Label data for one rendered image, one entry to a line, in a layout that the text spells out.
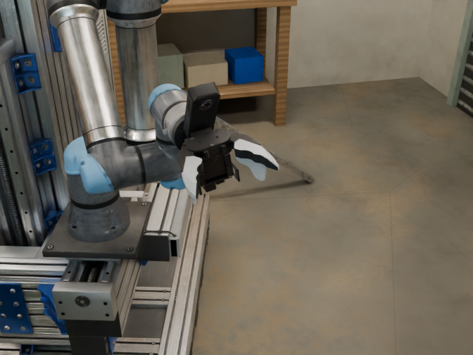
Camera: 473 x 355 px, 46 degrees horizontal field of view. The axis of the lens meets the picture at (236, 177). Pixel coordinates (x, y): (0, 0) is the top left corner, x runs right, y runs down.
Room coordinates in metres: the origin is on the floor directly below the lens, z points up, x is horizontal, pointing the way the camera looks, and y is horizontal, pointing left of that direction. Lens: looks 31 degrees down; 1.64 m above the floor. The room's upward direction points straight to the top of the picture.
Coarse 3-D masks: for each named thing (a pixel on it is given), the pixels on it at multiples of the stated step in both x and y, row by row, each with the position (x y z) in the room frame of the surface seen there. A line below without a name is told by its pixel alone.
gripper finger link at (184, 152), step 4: (184, 148) 0.77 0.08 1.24; (180, 152) 0.75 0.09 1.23; (184, 152) 0.75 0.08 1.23; (188, 152) 0.75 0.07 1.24; (192, 152) 0.75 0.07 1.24; (196, 152) 0.75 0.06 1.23; (200, 152) 0.76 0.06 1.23; (180, 156) 0.74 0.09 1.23; (184, 156) 0.74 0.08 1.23; (180, 160) 0.73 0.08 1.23; (184, 160) 0.73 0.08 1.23; (180, 164) 0.72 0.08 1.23; (180, 168) 0.71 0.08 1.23
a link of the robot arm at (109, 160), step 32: (64, 0) 1.07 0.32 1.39; (96, 0) 1.12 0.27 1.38; (64, 32) 1.04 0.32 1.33; (96, 32) 1.06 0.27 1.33; (96, 64) 1.01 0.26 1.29; (96, 96) 0.96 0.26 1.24; (96, 128) 0.92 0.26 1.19; (96, 160) 0.88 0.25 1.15; (128, 160) 0.89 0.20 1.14; (96, 192) 0.86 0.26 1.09
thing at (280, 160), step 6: (216, 120) 2.52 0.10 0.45; (222, 120) 2.57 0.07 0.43; (222, 126) 2.53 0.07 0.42; (228, 126) 2.54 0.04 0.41; (240, 132) 2.57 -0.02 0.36; (270, 150) 2.64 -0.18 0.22; (276, 156) 2.61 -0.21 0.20; (282, 162) 2.62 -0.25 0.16; (288, 162) 2.64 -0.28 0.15; (288, 168) 2.63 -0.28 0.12; (294, 168) 2.64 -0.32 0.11; (300, 168) 2.69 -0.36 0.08; (300, 174) 2.64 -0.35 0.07; (306, 174) 2.66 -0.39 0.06; (312, 180) 2.66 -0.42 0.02
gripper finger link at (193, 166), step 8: (192, 160) 0.73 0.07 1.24; (200, 160) 0.73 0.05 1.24; (184, 168) 0.71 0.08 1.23; (192, 168) 0.71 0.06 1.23; (200, 168) 0.71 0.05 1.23; (184, 176) 0.69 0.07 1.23; (192, 176) 0.68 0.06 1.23; (184, 184) 0.68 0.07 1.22; (192, 184) 0.67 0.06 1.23; (192, 192) 0.66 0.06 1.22; (192, 200) 0.69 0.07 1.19
